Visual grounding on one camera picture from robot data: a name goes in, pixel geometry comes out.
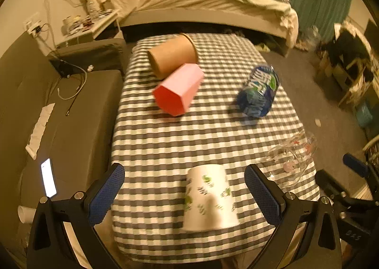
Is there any white leaf-print paper cup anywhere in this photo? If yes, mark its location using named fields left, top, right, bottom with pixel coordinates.
left=182, top=165, right=239, bottom=233

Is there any small white cup on sofa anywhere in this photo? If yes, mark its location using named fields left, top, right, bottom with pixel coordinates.
left=17, top=206, right=36, bottom=224

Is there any pink faceted cup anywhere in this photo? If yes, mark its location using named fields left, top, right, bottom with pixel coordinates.
left=153, top=64, right=204, bottom=116

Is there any brown paper cup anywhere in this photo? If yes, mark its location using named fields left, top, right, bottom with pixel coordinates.
left=148, top=33, right=199, bottom=80

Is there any lit smartphone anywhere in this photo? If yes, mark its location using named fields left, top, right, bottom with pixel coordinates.
left=41, top=159, right=57, bottom=198

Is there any clear glass with stickers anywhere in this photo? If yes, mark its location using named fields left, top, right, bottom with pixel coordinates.
left=262, top=130, right=318, bottom=189

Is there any white paper strip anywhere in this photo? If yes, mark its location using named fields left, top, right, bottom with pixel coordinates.
left=25, top=103, right=55, bottom=160

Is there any grey checked tablecloth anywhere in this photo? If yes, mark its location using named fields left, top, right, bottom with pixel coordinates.
left=112, top=34, right=303, bottom=264

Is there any wooden chair with clothes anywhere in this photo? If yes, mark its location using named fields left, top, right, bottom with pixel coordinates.
left=316, top=21, right=376, bottom=107

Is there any blue label plastic bottle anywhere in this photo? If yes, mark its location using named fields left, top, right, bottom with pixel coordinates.
left=236, top=65, right=280, bottom=118

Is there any grey sofa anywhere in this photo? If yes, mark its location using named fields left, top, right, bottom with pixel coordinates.
left=1, top=33, right=123, bottom=248

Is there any large water jug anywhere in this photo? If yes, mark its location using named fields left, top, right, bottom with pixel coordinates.
left=303, top=25, right=321, bottom=51

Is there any green slipper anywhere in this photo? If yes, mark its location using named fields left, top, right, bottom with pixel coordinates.
left=254, top=43, right=271, bottom=53

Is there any white bedside table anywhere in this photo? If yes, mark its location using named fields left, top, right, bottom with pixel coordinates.
left=57, top=9, right=123, bottom=48

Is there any white charging cable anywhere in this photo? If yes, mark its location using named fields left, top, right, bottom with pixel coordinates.
left=44, top=0, right=89, bottom=101

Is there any wall power strip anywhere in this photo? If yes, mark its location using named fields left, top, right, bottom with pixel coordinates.
left=23, top=19, right=41, bottom=34

